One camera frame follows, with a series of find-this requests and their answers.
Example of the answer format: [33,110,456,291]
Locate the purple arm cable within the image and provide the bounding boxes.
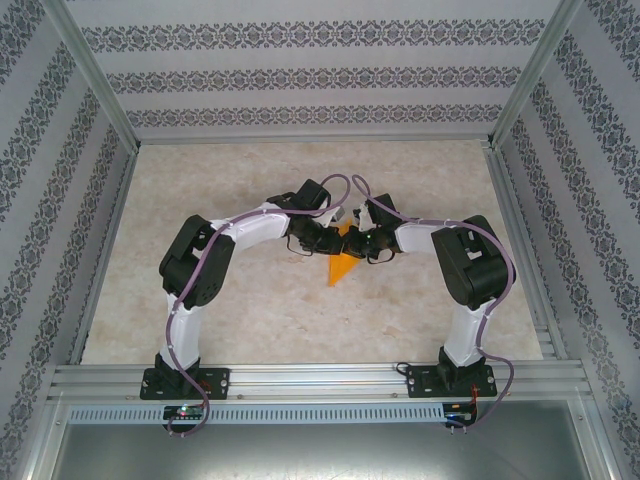
[164,173,351,439]
[352,173,517,434]

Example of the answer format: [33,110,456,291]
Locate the aluminium frame cross bar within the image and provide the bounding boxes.
[134,130,496,147]

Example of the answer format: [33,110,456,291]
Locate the aluminium table side rail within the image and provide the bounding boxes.
[67,147,141,365]
[482,144,569,361]

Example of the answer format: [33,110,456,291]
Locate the long aluminium mounting rail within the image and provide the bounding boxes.
[47,363,586,401]

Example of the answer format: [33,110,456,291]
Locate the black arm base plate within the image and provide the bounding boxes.
[405,364,497,400]
[139,367,231,401]

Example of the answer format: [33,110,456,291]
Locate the aluminium frame post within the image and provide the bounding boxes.
[489,0,586,149]
[47,0,141,151]

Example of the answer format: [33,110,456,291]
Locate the slotted grey cable duct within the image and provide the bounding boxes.
[67,403,446,426]

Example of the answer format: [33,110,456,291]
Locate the grey metal sheet panel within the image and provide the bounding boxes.
[47,424,609,480]

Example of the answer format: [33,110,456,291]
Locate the orange cloth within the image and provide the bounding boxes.
[327,222,364,289]

